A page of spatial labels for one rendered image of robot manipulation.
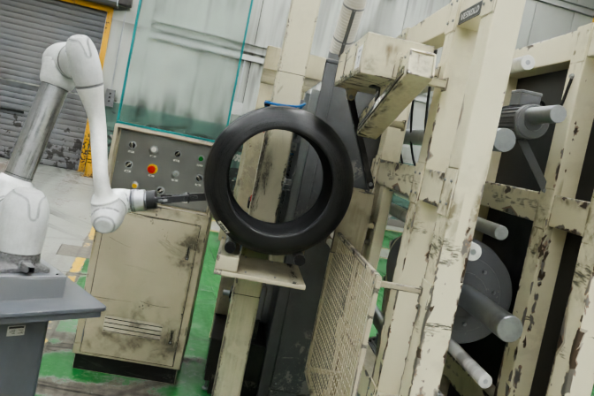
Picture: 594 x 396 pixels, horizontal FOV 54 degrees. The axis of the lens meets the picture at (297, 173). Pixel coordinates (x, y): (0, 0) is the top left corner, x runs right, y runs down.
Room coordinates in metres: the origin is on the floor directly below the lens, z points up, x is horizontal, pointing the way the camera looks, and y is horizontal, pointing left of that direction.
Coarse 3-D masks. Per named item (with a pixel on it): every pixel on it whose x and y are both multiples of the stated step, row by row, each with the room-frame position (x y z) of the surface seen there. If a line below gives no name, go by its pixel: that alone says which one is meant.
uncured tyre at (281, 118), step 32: (256, 128) 2.23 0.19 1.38; (288, 128) 2.24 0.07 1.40; (320, 128) 2.26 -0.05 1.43; (224, 160) 2.22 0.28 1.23; (320, 160) 2.56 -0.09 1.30; (224, 192) 2.22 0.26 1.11; (320, 192) 2.56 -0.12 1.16; (352, 192) 2.33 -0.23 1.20; (224, 224) 2.25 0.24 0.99; (256, 224) 2.52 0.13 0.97; (288, 224) 2.54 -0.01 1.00; (320, 224) 2.26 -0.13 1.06
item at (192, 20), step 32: (160, 0) 2.91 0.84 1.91; (192, 0) 2.93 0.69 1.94; (224, 0) 2.94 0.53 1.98; (160, 32) 2.91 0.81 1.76; (192, 32) 2.93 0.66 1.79; (224, 32) 2.94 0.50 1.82; (128, 64) 2.90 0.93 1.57; (160, 64) 2.92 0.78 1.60; (192, 64) 2.93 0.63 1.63; (224, 64) 2.95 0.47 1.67; (128, 96) 2.91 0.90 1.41; (160, 96) 2.92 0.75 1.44; (192, 96) 2.94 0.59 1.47; (224, 96) 2.95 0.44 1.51; (160, 128) 2.92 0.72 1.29; (192, 128) 2.94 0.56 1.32; (224, 128) 2.95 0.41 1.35
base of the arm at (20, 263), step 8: (0, 256) 1.95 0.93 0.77; (8, 256) 1.95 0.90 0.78; (16, 256) 1.95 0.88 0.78; (24, 256) 1.97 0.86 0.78; (32, 256) 1.99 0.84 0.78; (40, 256) 2.04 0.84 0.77; (0, 264) 1.93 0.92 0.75; (8, 264) 1.94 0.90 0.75; (16, 264) 1.95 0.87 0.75; (24, 264) 1.94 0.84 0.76; (32, 264) 1.96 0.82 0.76; (40, 264) 2.02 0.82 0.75; (0, 272) 1.90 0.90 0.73; (32, 272) 1.95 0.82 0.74; (48, 272) 2.02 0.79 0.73
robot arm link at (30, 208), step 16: (16, 192) 1.99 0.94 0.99; (32, 192) 2.01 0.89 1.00; (0, 208) 1.99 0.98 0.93; (16, 208) 1.95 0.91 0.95; (32, 208) 1.98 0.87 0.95; (48, 208) 2.04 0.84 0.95; (0, 224) 1.96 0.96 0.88; (16, 224) 1.95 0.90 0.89; (32, 224) 1.97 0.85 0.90; (0, 240) 1.95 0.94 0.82; (16, 240) 1.95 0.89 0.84; (32, 240) 1.98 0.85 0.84
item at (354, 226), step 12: (360, 192) 2.60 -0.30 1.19; (360, 204) 2.60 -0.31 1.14; (372, 204) 2.61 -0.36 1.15; (348, 216) 2.60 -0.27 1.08; (360, 216) 2.60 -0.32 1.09; (336, 228) 2.59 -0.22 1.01; (348, 228) 2.60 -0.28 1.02; (360, 228) 2.60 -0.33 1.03; (336, 240) 2.60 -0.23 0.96; (360, 240) 2.61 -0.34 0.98; (348, 252) 2.60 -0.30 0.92; (360, 252) 2.61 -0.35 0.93
